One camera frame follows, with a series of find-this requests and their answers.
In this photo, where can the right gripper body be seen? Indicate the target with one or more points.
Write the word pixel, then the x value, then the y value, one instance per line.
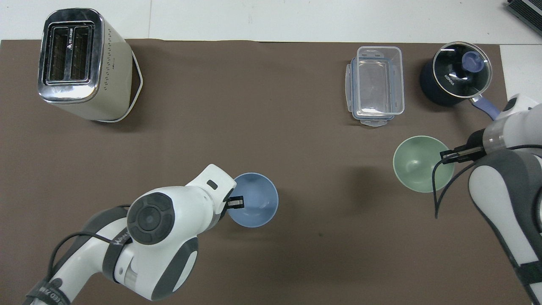
pixel 475 146

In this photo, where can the blue bowl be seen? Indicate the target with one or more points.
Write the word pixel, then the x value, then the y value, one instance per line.
pixel 258 199

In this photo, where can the green bowl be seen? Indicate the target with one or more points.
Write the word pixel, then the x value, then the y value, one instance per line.
pixel 417 163

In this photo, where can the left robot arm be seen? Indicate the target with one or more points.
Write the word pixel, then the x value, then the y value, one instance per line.
pixel 169 228

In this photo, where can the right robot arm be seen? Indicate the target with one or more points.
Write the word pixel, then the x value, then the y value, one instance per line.
pixel 504 190

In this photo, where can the dark blue saucepan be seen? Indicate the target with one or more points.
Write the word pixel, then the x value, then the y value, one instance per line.
pixel 432 91

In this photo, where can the glass pot lid blue knob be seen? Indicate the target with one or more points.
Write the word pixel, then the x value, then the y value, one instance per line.
pixel 455 67

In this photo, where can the clear container lid blue clips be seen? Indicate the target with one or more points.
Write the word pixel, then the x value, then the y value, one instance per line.
pixel 372 121

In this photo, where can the clear plastic food container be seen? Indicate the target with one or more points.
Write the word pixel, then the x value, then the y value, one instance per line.
pixel 377 84

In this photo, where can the black stand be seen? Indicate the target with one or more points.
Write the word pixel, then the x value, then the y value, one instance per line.
pixel 527 10

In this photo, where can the cream and chrome toaster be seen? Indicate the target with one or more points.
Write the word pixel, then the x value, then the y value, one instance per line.
pixel 111 72

